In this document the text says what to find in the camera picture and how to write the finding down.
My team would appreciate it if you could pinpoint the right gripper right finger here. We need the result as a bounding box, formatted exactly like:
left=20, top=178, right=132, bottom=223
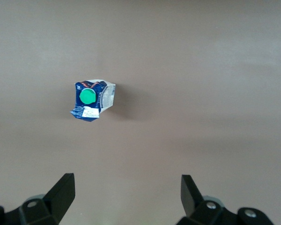
left=177, top=174, right=237, bottom=225

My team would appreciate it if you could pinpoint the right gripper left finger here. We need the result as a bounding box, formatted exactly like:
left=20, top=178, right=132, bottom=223
left=3, top=173, right=75, bottom=225

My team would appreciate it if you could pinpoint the blue milk carton green cap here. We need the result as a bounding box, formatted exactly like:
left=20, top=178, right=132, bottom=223
left=69, top=79, right=117, bottom=123

